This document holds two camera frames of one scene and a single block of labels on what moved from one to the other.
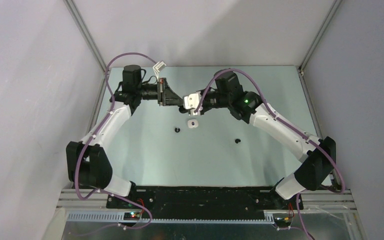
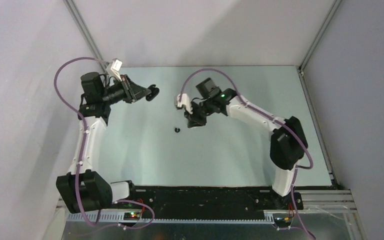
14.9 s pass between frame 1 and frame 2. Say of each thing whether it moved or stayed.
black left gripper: moved
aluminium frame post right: stayed
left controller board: stayed
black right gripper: moved
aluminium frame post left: stayed
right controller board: stayed
